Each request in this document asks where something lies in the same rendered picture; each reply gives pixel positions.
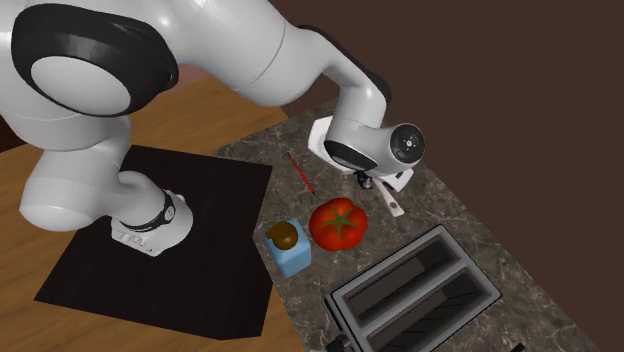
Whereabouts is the red tomato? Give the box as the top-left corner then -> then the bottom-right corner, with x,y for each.
308,196 -> 370,253

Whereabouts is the red pencil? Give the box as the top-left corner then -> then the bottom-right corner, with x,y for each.
285,151 -> 317,196

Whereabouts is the blue bottle with brown cap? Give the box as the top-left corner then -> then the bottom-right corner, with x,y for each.
263,217 -> 313,280

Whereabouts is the grey two-slot toaster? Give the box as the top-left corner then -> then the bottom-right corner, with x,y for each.
323,223 -> 527,352

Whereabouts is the black robot stand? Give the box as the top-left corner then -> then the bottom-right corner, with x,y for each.
33,144 -> 275,341

